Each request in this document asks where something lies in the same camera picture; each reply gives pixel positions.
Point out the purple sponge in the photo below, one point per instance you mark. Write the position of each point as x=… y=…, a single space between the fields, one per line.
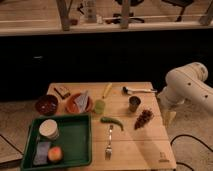
x=41 y=154

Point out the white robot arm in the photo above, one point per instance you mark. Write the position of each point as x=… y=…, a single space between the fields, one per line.
x=185 y=82

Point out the green plastic tray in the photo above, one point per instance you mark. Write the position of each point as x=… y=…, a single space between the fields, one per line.
x=75 y=140

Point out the grey folded cloth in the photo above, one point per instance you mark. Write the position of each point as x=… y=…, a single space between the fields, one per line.
x=81 y=101

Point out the white round container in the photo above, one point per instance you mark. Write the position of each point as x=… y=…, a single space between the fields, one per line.
x=49 y=129

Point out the orange bowl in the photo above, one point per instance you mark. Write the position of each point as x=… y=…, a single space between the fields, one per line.
x=71 y=106

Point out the red yellow apple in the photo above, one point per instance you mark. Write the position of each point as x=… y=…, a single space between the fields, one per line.
x=55 y=154

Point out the brown grape bunch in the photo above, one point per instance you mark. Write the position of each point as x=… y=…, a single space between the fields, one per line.
x=144 y=118

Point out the green chili pepper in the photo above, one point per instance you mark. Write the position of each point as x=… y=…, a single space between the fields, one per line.
x=112 y=120

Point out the silver fork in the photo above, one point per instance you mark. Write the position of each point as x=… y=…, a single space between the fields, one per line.
x=108 y=150

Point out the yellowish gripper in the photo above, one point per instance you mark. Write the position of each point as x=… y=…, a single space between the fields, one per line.
x=168 y=117

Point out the dark metal cup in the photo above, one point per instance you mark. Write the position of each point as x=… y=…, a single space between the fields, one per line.
x=134 y=103

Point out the green plastic cup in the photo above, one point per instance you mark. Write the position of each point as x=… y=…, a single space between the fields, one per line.
x=99 y=106

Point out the dark red bowl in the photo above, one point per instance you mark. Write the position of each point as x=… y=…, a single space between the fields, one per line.
x=47 y=105

